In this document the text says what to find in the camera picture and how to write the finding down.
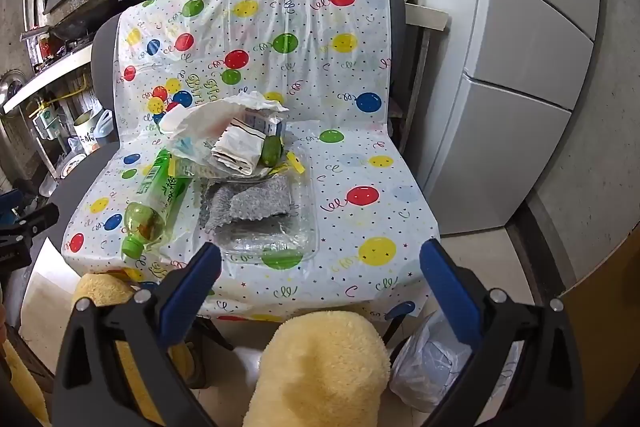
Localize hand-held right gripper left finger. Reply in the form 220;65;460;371
50;243;223;427

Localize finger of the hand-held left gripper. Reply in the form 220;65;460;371
0;202;60;244

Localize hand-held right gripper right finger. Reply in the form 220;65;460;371
419;237;587;427

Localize trash bin with plastic liner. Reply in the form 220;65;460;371
390;312;526;413

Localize grey cloth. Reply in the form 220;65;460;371
202;174;296;233

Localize green plastic drink bottle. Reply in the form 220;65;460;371
121;148;193;259

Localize clear plastic bag yellow labels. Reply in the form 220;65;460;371
170;139;321;269

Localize green cucumber piece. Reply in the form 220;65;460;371
261;134;285;168

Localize white paper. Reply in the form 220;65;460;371
159;91;291;142

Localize small white blue carton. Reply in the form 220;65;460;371
230;109;286;142

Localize white flat sheet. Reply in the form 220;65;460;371
20;237;81;343

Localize white patterned dish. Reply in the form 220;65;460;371
60;152;86;180

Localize cream tin can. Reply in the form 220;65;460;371
72;112;103;155

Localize light blue plastic bag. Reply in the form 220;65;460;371
97;109;121;145

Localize metal pot lid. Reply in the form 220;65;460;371
0;69;26;105

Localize white kitchen counter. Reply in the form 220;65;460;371
2;42;96;112

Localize brown door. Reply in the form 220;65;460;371
557;207;640;427

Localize dark wok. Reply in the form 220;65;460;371
50;14;96;42

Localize balloon print plastic cover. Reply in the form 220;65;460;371
62;0;443;323

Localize white refrigerator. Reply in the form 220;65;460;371
415;0;601;238

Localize white slab stand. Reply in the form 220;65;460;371
400;2;448;148

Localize yellow hose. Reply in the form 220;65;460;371
30;89;96;118

